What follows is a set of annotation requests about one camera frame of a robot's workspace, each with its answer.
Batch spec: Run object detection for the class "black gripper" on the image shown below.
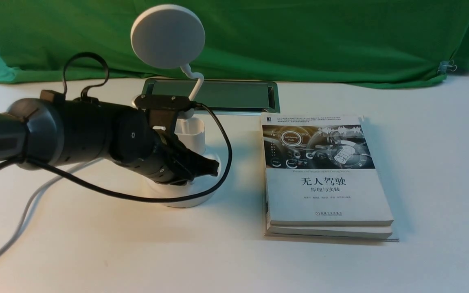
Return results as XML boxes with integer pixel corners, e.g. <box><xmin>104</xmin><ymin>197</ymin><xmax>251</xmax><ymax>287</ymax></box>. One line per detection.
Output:
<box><xmin>131</xmin><ymin>128</ymin><xmax>220</xmax><ymax>186</ymax></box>

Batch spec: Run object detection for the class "white desk lamp with sockets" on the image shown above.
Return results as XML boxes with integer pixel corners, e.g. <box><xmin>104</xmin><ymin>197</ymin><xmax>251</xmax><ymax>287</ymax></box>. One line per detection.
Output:
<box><xmin>130</xmin><ymin>4</ymin><xmax>228</xmax><ymax>208</ymax></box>

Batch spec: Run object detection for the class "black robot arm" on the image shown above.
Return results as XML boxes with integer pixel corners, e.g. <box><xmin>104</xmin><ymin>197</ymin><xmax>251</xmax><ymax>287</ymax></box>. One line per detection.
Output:
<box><xmin>0</xmin><ymin>91</ymin><xmax>220</xmax><ymax>186</ymax></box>

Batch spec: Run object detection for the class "top white paperback book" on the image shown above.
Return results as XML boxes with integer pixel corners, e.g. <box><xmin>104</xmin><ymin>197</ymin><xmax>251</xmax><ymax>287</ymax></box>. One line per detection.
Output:
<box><xmin>261</xmin><ymin>114</ymin><xmax>394</xmax><ymax>226</ymax></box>

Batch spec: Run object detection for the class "white paperback book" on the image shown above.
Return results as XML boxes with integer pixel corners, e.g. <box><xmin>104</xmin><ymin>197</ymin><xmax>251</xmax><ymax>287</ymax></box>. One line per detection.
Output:
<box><xmin>263</xmin><ymin>195</ymin><xmax>400</xmax><ymax>242</ymax></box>
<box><xmin>261</xmin><ymin>114</ymin><xmax>394</xmax><ymax>226</ymax></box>

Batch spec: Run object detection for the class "bottom white paperback book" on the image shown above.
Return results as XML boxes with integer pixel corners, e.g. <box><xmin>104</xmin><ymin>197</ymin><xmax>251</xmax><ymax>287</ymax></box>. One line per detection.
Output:
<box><xmin>263</xmin><ymin>195</ymin><xmax>400</xmax><ymax>242</ymax></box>

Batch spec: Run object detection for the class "green backdrop cloth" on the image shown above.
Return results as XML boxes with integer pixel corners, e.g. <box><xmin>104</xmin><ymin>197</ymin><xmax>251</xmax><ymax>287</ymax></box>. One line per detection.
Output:
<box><xmin>0</xmin><ymin>0</ymin><xmax>469</xmax><ymax>89</ymax></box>

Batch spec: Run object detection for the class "silver binder clip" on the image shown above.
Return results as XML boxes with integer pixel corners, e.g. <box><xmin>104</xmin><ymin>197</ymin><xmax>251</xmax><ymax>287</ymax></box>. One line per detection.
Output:
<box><xmin>437</xmin><ymin>60</ymin><xmax>457</xmax><ymax>75</ymax></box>

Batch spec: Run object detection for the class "black camera cable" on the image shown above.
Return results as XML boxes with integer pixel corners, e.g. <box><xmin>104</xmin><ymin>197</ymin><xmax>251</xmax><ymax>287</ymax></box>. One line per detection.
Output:
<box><xmin>0</xmin><ymin>52</ymin><xmax>233</xmax><ymax>203</ymax></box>

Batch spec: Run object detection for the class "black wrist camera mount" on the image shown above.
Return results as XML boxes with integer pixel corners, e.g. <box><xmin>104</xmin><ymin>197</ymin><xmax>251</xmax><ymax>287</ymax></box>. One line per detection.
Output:
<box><xmin>132</xmin><ymin>94</ymin><xmax>198</xmax><ymax>136</ymax></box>

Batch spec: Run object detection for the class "white lamp power cable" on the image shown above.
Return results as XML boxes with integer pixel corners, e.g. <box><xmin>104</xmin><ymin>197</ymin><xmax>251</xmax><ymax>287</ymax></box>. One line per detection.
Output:
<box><xmin>0</xmin><ymin>158</ymin><xmax>105</xmax><ymax>279</ymax></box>

